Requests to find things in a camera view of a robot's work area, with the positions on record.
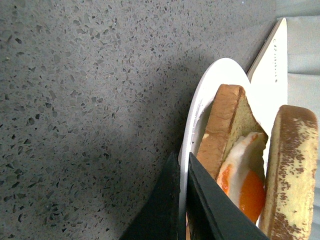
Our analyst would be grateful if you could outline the bread slice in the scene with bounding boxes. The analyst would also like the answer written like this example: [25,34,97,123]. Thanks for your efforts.
[196,84,269,180]
[259,105,319,240]

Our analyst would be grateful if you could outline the fried egg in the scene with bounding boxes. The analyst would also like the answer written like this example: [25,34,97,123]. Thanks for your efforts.
[216,132,268,224]

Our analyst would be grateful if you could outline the beige rabbit tray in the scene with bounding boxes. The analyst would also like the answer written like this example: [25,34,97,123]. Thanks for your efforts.
[246,17,289,141]

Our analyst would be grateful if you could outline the white round plate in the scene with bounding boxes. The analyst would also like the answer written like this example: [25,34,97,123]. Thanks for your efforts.
[177,57,273,240]

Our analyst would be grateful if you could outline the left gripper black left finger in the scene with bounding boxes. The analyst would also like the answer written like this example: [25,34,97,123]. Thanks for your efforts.
[120,152,180,240]

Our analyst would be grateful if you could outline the grey curtain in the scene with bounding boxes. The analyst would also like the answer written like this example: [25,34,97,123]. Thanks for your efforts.
[276,0,320,117]

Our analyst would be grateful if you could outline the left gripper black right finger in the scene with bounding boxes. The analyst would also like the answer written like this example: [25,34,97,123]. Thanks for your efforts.
[186,153,268,240]

